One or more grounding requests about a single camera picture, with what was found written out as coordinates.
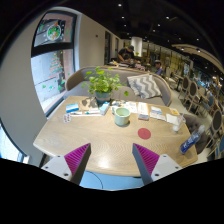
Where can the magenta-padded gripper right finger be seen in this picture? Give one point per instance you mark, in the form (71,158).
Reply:
(146,159)

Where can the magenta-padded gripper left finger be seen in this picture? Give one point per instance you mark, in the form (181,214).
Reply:
(77,159)

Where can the clear blue-label drink bottle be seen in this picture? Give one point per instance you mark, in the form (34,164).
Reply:
(190,141)

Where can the flat round red coaster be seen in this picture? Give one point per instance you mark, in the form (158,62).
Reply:
(144,133)

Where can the pill blister pack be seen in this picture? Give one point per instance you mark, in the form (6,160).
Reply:
(66,118)

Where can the white printed leaflet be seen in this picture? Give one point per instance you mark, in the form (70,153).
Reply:
(157,116)

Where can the clear plastic cup with straw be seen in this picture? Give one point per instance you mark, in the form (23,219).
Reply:
(177,126)

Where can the white tube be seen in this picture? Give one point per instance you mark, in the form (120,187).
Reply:
(85,113)

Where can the white napkin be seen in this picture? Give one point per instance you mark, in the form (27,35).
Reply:
(171,119)

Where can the white tissue box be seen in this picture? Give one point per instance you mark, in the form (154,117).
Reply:
(143,110)

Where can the light green mug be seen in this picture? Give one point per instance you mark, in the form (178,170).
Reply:
(122,116)

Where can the white blue card packet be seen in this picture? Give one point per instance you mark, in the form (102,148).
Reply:
(156,109)

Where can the small blue box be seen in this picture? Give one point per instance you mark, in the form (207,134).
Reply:
(72,107)

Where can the white picture sheet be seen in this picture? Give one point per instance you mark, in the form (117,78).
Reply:
(131,107)

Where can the yellow card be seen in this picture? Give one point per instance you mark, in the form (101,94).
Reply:
(174,111)

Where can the light blue white carton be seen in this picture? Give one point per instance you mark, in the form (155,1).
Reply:
(104,108)

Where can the grey tufted armchair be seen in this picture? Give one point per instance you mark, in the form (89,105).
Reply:
(194,121)

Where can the grey white chevron pillow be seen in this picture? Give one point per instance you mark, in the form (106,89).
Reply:
(144,86)

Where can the grey curved sofa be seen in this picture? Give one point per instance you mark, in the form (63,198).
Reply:
(75,81)

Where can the green potted plant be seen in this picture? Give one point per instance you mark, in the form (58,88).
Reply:
(101,83)

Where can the person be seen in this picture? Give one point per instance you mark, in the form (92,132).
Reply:
(158,68)
(126,53)

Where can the white round pillar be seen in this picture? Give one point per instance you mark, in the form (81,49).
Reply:
(136,46)

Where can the round food window poster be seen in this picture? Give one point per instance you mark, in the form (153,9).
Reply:
(54,30)

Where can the group of ceiling spotlights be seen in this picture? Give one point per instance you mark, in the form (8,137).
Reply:
(119,5)

